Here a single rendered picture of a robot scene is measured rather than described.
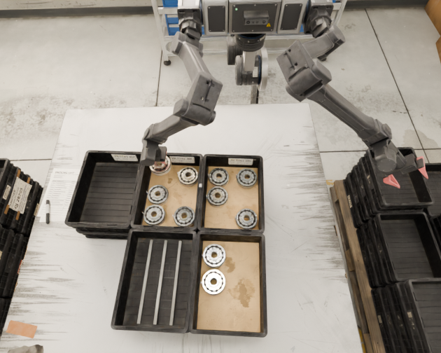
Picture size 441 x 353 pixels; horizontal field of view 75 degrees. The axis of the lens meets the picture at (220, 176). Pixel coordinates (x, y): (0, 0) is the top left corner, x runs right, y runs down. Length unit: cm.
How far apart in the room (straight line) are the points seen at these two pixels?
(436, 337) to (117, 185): 179
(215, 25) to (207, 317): 119
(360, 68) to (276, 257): 250
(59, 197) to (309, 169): 142
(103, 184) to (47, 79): 218
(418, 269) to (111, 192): 181
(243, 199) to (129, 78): 218
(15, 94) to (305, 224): 305
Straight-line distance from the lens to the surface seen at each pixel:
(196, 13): 125
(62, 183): 188
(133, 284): 141
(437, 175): 266
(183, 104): 83
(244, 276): 136
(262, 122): 189
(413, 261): 215
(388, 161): 111
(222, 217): 142
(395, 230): 216
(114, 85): 328
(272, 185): 165
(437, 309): 202
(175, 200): 147
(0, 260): 228
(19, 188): 238
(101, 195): 159
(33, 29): 437
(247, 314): 134
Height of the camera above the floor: 217
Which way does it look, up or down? 62 degrees down
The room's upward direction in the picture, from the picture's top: 1 degrees counter-clockwise
